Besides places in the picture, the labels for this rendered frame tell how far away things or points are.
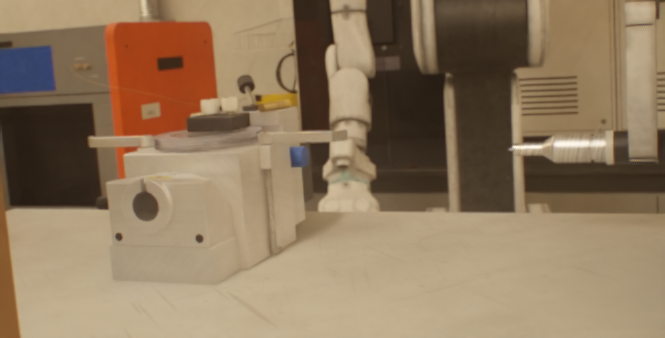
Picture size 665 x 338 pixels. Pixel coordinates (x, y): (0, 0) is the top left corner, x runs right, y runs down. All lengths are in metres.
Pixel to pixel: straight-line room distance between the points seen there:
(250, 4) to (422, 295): 3.04
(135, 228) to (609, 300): 0.33
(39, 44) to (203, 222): 1.33
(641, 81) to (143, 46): 1.38
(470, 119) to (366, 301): 0.89
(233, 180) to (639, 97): 0.30
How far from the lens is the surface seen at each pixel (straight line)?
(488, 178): 1.45
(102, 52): 1.82
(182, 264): 0.63
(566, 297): 0.56
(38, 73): 1.92
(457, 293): 0.57
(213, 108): 0.72
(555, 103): 2.09
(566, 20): 2.08
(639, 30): 0.63
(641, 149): 0.66
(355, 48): 1.53
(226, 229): 0.64
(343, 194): 1.41
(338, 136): 0.65
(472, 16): 1.33
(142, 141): 0.72
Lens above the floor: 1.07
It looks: 7 degrees down
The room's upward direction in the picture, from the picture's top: 4 degrees counter-clockwise
